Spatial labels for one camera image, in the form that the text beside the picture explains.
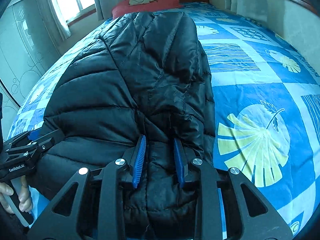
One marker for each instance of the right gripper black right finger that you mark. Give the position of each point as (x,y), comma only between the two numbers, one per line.
(228,205)

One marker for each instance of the black quilted down jacket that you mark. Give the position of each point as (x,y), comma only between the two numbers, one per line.
(144,74)

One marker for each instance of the blue patterned bed sheet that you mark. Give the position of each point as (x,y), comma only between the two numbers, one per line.
(266,111)

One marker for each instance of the white glass sliding wardrobe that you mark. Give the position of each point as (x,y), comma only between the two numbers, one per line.
(27,52)

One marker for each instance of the white left curtain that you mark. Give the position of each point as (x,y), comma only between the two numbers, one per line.
(59,20)

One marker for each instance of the red pillow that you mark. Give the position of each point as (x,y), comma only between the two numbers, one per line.
(123,7)

